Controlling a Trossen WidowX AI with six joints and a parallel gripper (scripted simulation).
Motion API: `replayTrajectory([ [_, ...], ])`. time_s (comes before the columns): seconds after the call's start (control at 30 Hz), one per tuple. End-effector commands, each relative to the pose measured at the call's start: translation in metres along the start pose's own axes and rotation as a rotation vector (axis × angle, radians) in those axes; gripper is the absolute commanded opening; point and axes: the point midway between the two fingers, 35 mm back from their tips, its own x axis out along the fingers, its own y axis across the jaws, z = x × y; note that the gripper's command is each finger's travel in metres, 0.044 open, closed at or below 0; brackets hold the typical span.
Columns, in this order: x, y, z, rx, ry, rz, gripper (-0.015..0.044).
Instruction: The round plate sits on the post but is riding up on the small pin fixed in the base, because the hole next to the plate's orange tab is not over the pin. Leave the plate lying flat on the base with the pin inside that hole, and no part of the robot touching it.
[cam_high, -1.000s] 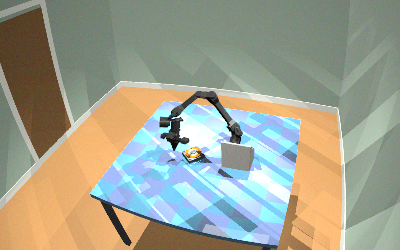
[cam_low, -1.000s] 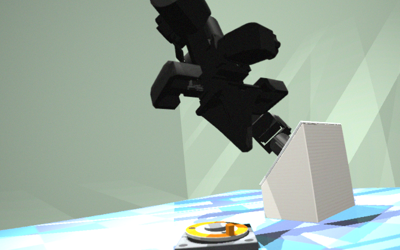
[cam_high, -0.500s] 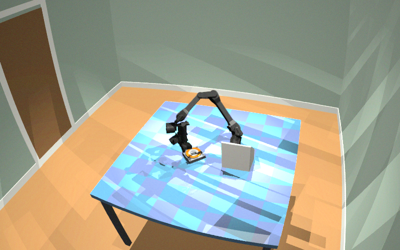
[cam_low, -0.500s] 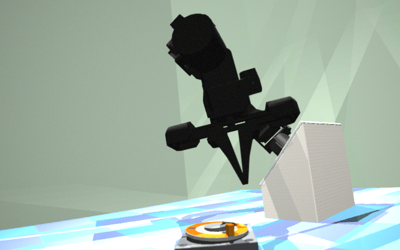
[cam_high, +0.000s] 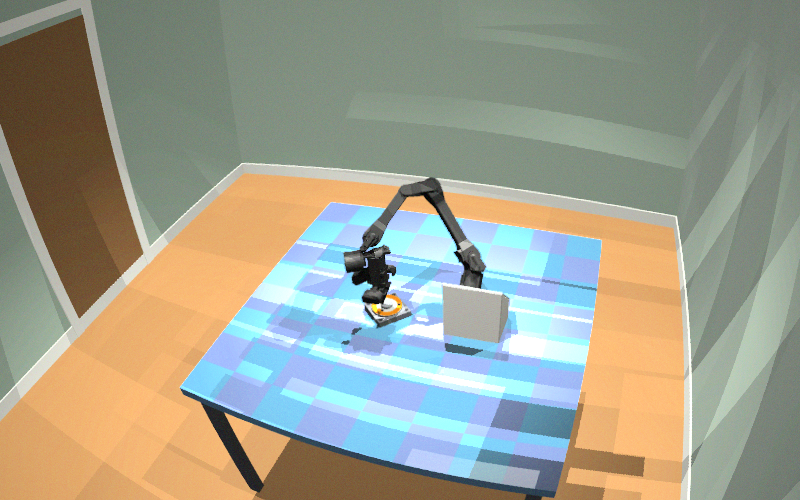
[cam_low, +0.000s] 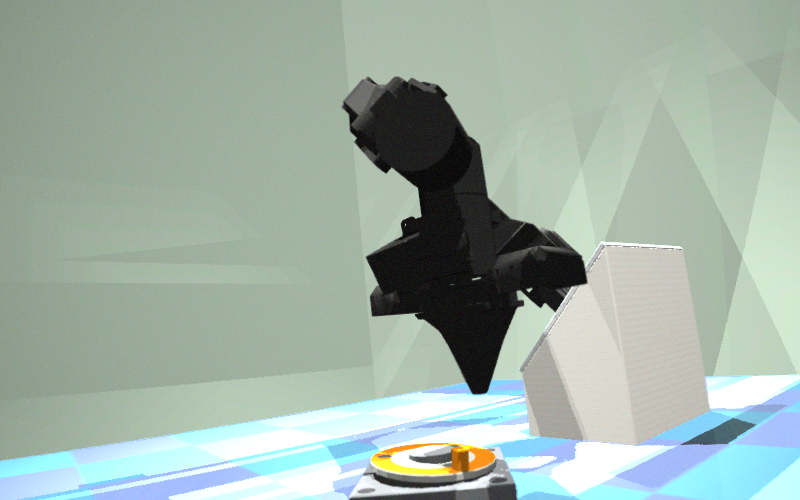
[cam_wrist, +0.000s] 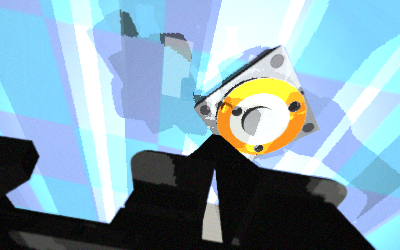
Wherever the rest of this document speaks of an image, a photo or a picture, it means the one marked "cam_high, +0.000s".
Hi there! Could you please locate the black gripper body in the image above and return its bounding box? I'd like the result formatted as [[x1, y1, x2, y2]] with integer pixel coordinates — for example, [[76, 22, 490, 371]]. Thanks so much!
[[361, 264, 396, 304]]

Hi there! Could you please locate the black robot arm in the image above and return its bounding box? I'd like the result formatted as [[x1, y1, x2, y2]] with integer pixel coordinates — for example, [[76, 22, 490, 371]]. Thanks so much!
[[344, 177, 486, 289]]

